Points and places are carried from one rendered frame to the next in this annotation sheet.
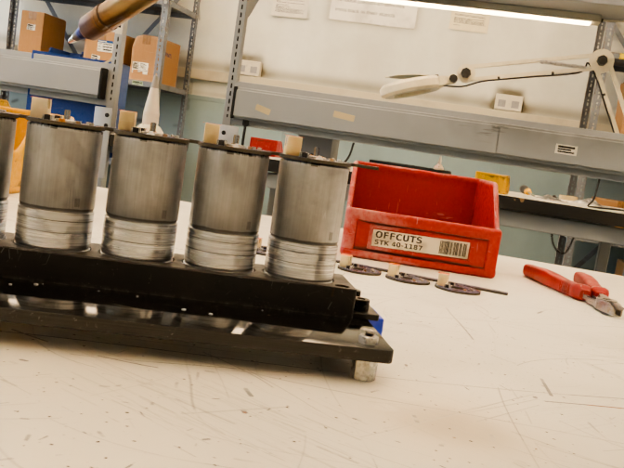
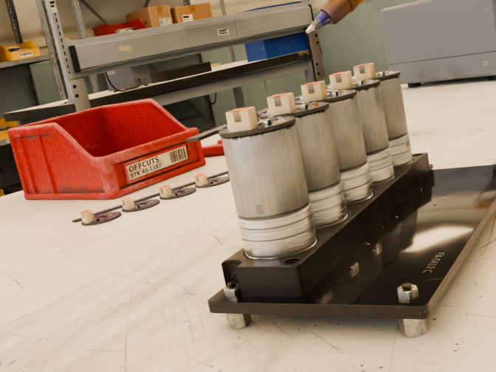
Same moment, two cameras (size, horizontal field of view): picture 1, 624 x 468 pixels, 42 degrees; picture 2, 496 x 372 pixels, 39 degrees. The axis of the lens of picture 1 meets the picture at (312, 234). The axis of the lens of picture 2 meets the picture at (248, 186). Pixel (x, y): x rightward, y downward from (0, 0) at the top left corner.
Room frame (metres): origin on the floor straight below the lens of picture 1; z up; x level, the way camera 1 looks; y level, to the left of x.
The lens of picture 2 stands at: (0.13, 0.29, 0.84)
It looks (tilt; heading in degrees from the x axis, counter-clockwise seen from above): 11 degrees down; 310
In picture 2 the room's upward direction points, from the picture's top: 12 degrees counter-clockwise
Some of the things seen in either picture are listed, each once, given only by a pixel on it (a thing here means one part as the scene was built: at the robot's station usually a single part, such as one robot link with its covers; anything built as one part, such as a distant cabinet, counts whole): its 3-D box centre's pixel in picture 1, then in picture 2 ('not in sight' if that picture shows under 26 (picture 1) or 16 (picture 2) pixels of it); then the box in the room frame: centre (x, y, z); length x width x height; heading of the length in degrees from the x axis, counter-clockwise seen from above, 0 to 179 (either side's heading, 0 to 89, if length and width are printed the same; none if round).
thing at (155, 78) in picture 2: not in sight; (180, 72); (2.35, -2.03, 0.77); 0.24 x 0.16 x 0.04; 77
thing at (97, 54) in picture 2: not in sight; (206, 37); (2.17, -2.04, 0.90); 1.30 x 0.06 x 0.12; 79
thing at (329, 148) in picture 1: (318, 149); not in sight; (2.74, 0.02, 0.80); 0.15 x 0.12 x 0.10; 170
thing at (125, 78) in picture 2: not in sight; (128, 77); (2.39, -1.74, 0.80); 0.15 x 0.12 x 0.10; 8
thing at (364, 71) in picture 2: (294, 146); (364, 71); (0.28, 0.01, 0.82); 0.01 x 0.01 x 0.01; 9
